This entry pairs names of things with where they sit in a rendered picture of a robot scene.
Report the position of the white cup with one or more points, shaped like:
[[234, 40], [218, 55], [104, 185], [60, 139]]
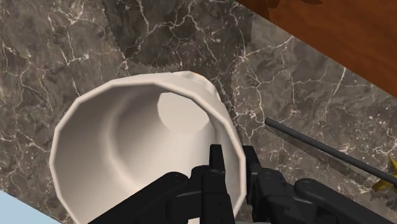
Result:
[[130, 145]]

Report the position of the brown wooden furniture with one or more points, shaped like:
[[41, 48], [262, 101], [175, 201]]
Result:
[[341, 34]]

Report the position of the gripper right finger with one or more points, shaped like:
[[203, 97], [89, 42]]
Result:
[[279, 198]]

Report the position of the grey rod with yellow end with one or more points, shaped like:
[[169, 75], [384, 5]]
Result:
[[328, 152]]

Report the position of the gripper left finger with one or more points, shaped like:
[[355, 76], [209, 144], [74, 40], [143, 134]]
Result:
[[214, 186]]

